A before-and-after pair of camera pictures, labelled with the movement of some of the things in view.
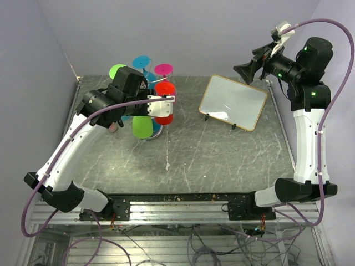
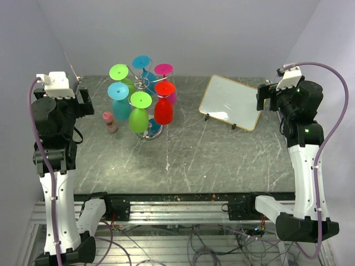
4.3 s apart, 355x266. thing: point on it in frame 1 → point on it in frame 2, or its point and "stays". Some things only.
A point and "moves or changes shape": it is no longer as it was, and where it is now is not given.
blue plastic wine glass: [142, 62] stays
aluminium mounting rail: [178, 212] stays
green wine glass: [142, 127] moves or changes shape
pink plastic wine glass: [163, 69] stays
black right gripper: [262, 58] → [267, 91]
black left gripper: [144, 112] → [82, 108]
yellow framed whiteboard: [235, 102] stays
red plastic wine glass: [163, 88] stays
